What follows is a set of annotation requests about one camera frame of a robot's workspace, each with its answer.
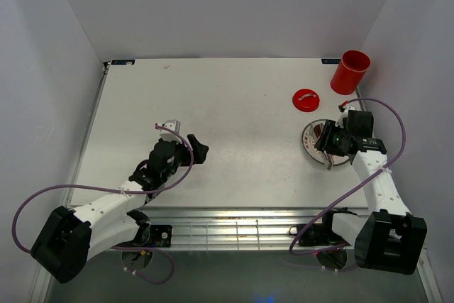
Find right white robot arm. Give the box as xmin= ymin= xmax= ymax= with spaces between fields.
xmin=315 ymin=106 xmax=427 ymax=275

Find metal food tongs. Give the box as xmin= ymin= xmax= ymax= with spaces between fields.
xmin=321 ymin=151 xmax=334 ymax=170

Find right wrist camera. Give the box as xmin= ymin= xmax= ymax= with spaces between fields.
xmin=338 ymin=101 xmax=360 ymax=117

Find brown braised meat piece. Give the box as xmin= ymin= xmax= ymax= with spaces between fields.
xmin=313 ymin=123 xmax=323 ymax=138

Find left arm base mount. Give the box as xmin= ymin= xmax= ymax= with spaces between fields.
xmin=128 ymin=210 xmax=172 ymax=248

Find purple cable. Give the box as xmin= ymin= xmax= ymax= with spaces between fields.
xmin=289 ymin=97 xmax=407 ymax=256
xmin=12 ymin=125 xmax=195 ymax=253

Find red container lid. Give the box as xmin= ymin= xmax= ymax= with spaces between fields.
xmin=292 ymin=89 xmax=320 ymax=112

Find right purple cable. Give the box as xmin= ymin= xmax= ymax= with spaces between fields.
xmin=289 ymin=97 xmax=407 ymax=256

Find patterned round plate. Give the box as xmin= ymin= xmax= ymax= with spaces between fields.
xmin=301 ymin=119 xmax=349 ymax=167

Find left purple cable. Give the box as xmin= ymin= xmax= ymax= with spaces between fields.
xmin=12 ymin=125 xmax=195 ymax=253

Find red cylindrical lunch container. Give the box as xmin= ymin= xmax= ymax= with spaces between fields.
xmin=330 ymin=50 xmax=371 ymax=95

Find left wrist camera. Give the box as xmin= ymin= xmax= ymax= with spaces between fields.
xmin=155 ymin=119 xmax=180 ymax=143

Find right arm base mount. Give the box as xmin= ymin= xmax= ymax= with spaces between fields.
xmin=297 ymin=207 xmax=355 ymax=246

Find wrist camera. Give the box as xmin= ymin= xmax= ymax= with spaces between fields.
xmin=338 ymin=101 xmax=360 ymax=117
xmin=155 ymin=119 xmax=180 ymax=143

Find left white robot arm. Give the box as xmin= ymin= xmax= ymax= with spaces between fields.
xmin=31 ymin=134 xmax=209 ymax=283

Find aluminium table frame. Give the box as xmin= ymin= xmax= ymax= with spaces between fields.
xmin=66 ymin=58 xmax=360 ymax=252

